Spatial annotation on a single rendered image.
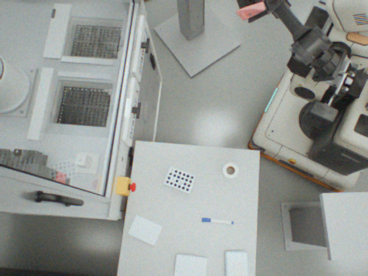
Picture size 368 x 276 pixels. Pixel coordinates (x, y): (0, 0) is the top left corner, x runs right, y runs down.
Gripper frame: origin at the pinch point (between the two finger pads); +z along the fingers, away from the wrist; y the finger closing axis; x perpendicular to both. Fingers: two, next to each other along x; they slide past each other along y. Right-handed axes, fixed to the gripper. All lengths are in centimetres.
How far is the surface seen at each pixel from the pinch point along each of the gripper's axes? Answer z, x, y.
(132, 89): -16, -71, -8
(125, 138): -3, -72, -25
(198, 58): -121, -113, -5
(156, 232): 4, -73, -67
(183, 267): 7, -61, -81
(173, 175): -14, -67, -49
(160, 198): -6, -73, -57
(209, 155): -30, -58, -49
